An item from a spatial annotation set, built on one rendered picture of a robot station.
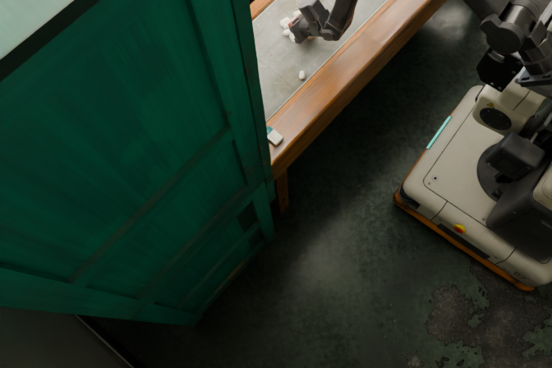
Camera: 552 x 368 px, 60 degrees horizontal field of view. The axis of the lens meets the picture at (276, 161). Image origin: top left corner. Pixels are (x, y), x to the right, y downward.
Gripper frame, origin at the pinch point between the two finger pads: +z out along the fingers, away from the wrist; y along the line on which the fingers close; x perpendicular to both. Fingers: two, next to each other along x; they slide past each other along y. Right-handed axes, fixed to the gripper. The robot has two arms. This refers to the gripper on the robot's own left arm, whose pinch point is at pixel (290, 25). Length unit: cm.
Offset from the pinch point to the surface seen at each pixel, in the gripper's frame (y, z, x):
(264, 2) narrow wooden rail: -0.7, 10.1, -8.5
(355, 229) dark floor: 21, 5, 96
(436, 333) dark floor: 31, -36, 130
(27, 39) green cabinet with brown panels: 71, -92, -56
